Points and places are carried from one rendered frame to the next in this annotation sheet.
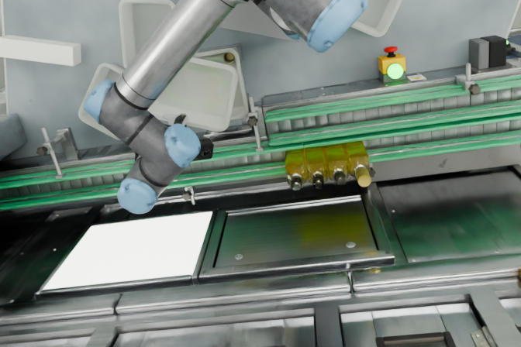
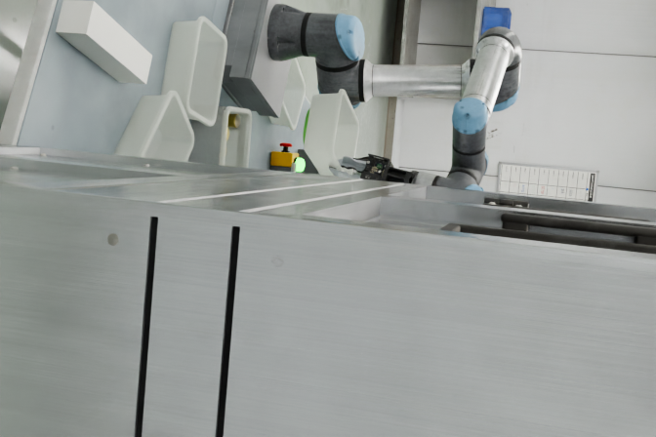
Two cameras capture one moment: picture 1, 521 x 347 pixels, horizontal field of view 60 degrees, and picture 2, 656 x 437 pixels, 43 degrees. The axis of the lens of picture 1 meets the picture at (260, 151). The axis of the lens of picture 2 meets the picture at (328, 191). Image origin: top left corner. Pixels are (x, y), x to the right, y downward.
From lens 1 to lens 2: 2.34 m
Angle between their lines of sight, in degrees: 82
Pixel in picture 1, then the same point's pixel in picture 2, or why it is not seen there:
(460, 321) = not seen: hidden behind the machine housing
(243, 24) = (264, 87)
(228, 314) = not seen: hidden behind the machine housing
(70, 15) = (128, 7)
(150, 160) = (480, 169)
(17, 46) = (108, 26)
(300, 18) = (513, 87)
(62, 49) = (143, 54)
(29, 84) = (60, 97)
